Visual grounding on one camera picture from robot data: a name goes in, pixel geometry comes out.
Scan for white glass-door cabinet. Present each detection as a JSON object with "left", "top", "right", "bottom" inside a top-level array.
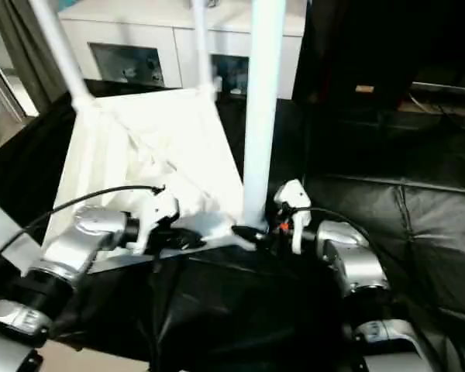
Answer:
[{"left": 57, "top": 0, "right": 307, "bottom": 100}]

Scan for black low side table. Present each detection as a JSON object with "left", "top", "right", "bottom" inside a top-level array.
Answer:
[{"left": 408, "top": 79, "right": 465, "bottom": 113}]

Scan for white plastic table top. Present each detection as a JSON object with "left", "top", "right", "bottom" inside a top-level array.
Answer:
[{"left": 42, "top": 87, "right": 264, "bottom": 274}]

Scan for black table mat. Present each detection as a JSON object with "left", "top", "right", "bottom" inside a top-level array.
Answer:
[{"left": 0, "top": 77, "right": 465, "bottom": 372}]

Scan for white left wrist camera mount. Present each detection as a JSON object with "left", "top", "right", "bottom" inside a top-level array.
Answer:
[{"left": 126, "top": 189, "right": 181, "bottom": 255}]

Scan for grey curtain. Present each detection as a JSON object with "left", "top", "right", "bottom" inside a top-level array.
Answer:
[{"left": 0, "top": 0, "right": 69, "bottom": 113}]

